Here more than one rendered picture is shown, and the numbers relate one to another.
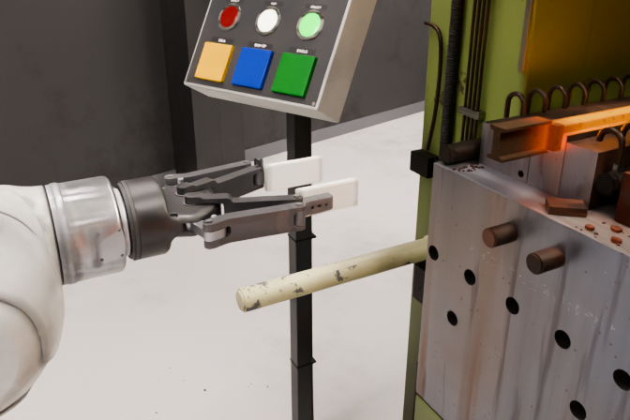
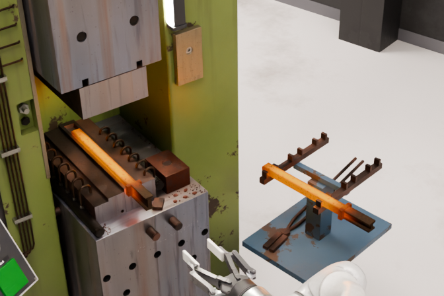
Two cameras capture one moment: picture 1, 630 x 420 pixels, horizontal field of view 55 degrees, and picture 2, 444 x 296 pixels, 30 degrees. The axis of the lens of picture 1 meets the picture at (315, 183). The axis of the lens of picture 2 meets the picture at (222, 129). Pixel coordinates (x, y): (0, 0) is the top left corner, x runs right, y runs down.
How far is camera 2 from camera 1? 212 cm
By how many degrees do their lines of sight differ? 83
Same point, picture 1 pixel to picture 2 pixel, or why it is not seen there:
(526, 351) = (168, 262)
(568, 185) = not seen: hidden behind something
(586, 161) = (150, 184)
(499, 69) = (32, 185)
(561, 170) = not seen: hidden behind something
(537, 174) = (131, 205)
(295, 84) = (19, 281)
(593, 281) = (187, 214)
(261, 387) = not seen: outside the picture
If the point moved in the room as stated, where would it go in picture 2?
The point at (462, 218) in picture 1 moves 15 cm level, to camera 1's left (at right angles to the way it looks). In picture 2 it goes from (121, 248) to (123, 284)
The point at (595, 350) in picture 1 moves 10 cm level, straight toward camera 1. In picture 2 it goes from (193, 233) to (224, 241)
